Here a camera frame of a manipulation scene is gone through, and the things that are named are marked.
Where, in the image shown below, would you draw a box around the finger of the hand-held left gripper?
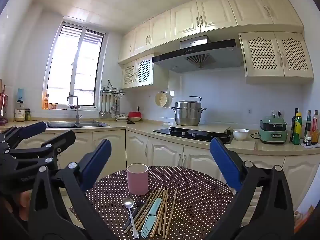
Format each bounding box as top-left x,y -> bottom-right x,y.
0,121 -> 47,153
5,131 -> 76,169

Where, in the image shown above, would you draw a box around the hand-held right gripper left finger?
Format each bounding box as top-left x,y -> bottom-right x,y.
27,139 -> 118,240

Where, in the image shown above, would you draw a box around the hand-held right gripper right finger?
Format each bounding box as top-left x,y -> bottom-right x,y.
205,137 -> 295,240

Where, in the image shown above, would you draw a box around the pink utensil holder cup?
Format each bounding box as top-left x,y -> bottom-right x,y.
126,164 -> 149,196

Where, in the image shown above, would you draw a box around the silver metal spoon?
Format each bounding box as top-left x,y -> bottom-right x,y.
122,197 -> 140,239

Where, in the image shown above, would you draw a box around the black spoon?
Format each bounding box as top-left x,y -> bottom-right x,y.
122,199 -> 147,230

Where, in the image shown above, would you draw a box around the pile of wooden chopsticks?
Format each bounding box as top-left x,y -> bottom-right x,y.
123,187 -> 178,239

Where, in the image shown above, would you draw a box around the mint green sheathed knife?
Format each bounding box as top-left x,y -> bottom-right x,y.
140,197 -> 163,239

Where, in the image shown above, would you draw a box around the person's left hand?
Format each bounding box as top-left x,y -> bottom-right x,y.
5,190 -> 32,222

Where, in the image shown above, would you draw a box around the stainless steel sink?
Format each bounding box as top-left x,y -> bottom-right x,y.
46,120 -> 110,128

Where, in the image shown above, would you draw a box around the white label jar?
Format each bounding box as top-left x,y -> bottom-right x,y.
14,100 -> 26,122

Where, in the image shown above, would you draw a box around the white bowl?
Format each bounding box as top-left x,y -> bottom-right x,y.
232,128 -> 250,141

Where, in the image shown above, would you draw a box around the red utensil holder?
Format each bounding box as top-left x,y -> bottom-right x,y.
0,92 -> 9,125

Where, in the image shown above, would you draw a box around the black gas stove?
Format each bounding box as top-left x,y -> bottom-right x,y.
153,126 -> 234,145

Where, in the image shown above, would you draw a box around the green electric cooker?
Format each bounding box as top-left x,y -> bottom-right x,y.
259,114 -> 288,145

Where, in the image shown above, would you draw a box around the stainless steel steamer pot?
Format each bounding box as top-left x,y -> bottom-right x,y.
171,96 -> 207,126

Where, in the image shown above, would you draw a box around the red container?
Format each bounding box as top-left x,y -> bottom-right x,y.
128,111 -> 143,122

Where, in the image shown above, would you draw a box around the kitchen window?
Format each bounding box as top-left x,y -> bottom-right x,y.
42,21 -> 107,109

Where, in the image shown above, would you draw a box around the green yellow bottle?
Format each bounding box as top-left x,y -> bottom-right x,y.
292,112 -> 302,145

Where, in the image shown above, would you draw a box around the round cream perforated plate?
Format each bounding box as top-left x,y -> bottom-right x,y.
155,92 -> 172,108

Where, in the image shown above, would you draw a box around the dark sauce bottle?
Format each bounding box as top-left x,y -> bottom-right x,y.
303,110 -> 312,144

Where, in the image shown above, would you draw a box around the red liquid bottle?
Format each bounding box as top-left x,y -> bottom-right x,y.
311,110 -> 320,145

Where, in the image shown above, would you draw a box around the orange printed packaging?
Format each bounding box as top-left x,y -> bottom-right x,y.
294,197 -> 316,234

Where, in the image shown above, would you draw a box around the small lattice door cabinet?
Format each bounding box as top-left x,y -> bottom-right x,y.
122,53 -> 169,89

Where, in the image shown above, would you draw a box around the black range hood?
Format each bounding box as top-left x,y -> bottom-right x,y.
152,35 -> 244,73

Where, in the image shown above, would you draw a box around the wide lattice door cabinet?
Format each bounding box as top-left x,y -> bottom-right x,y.
239,31 -> 314,84

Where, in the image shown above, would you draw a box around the metal wall utensil rack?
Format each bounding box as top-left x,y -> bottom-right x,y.
101,79 -> 126,96

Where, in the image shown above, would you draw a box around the cream upper wall cabinets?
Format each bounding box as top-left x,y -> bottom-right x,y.
118,0 -> 304,64

